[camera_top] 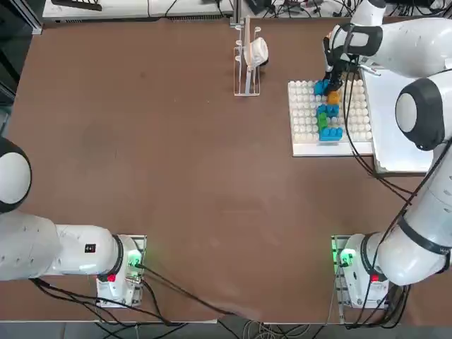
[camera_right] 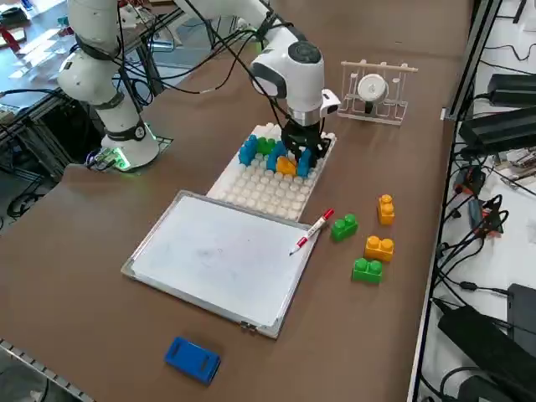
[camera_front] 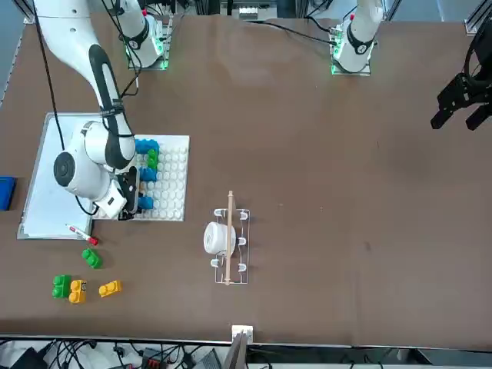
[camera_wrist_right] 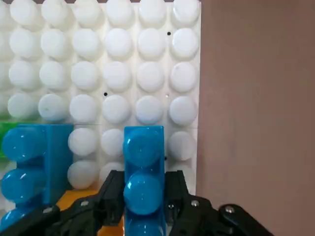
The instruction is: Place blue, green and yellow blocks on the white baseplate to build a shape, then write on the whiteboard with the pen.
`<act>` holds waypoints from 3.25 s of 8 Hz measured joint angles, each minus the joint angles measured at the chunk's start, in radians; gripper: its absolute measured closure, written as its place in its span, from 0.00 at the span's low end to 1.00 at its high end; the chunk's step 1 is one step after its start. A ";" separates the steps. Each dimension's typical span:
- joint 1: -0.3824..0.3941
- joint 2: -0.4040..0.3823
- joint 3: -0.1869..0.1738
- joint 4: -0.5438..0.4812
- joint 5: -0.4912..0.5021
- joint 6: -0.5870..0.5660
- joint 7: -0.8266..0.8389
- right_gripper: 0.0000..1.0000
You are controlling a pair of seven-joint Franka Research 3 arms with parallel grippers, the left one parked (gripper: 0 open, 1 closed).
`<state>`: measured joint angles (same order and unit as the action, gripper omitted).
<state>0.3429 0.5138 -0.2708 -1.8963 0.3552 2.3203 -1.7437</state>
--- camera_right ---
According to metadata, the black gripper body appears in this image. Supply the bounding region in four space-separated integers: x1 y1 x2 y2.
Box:
281 121 324 148

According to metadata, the blue three-stud block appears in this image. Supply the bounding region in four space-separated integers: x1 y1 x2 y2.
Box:
296 147 314 177
238 133 259 167
265 141 288 173

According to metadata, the yellow two-stud block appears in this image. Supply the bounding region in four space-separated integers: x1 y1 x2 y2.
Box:
276 155 298 177
376 193 396 226
363 234 395 264

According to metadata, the white studded baseplate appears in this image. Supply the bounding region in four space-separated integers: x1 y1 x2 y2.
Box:
207 122 338 222

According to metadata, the red capped marker pen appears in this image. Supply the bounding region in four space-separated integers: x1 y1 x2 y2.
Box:
288 208 337 256

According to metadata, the blue whiteboard eraser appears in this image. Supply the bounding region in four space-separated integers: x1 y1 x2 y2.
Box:
163 336 222 384

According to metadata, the white cup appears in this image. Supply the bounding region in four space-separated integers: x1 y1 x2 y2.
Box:
357 74 389 114

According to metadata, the red black power device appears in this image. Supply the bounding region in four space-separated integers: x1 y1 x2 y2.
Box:
455 165 487 194

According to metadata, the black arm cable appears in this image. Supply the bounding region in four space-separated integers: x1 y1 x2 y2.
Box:
165 0 294 131

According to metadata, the whiteboard with metal frame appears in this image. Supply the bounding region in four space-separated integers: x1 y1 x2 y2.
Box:
120 189 322 339

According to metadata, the aluminium frame post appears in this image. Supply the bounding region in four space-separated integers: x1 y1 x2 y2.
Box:
442 0 503 122

